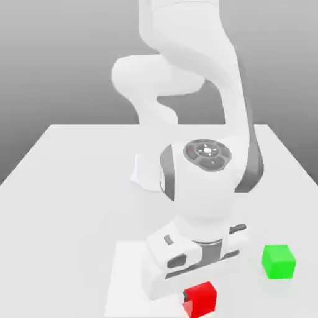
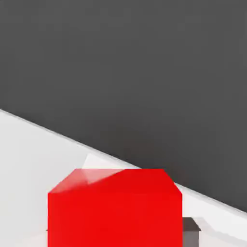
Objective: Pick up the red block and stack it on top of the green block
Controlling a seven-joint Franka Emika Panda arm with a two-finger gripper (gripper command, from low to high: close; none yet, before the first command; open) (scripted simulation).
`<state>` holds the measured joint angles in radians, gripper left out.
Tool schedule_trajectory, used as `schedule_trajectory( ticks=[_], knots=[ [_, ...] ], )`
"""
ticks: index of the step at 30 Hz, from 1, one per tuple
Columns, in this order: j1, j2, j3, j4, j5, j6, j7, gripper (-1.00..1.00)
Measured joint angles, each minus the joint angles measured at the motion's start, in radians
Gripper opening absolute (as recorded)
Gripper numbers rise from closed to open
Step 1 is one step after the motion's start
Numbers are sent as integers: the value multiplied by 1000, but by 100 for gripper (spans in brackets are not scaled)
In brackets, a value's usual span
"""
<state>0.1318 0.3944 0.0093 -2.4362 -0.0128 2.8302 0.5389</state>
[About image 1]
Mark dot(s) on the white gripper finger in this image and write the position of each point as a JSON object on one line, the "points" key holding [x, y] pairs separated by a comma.
{"points": [[187, 308]]}

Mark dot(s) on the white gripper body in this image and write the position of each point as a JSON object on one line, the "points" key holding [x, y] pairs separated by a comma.
{"points": [[171, 284]]}

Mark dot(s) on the small red cube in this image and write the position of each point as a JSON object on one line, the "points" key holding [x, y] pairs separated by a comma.
{"points": [[202, 299]]}

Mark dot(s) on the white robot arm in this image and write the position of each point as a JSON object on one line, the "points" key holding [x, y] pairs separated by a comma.
{"points": [[193, 64]]}

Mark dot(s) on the small green cube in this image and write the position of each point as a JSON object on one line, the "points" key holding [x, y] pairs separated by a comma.
{"points": [[278, 262]]}

